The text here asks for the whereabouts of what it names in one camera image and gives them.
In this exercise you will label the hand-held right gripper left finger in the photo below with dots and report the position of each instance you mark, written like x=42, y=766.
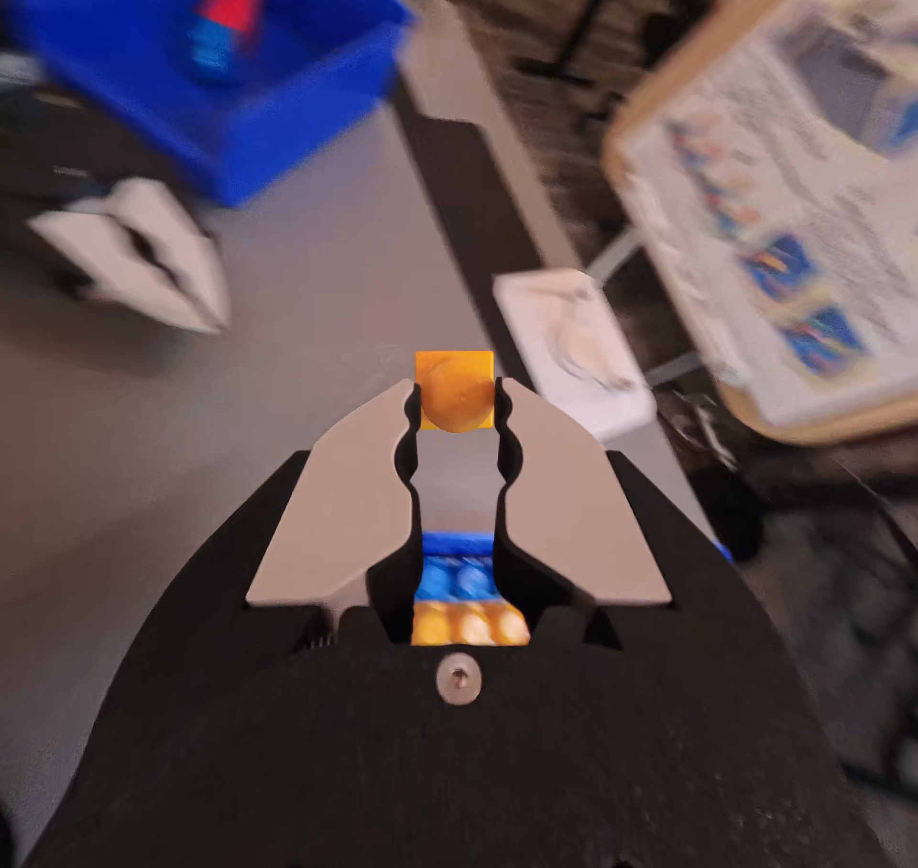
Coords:
x=337, y=524

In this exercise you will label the red mega block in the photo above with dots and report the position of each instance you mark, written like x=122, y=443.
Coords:
x=233, y=3

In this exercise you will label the pile of building bricks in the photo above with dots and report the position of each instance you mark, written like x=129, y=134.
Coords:
x=466, y=617

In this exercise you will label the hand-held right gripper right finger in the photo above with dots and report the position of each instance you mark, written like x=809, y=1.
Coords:
x=581, y=524

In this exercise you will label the instruction sheet on wooden board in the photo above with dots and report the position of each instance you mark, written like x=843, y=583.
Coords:
x=789, y=201

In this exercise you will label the blue plastic bin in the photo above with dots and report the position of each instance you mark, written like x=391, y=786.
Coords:
x=323, y=107
x=459, y=544

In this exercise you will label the blue mega block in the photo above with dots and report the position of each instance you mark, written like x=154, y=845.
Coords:
x=215, y=54

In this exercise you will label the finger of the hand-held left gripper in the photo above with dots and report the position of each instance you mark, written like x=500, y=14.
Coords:
x=107, y=258
x=186, y=244

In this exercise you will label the orange mega block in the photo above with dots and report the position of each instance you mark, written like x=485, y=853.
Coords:
x=455, y=391

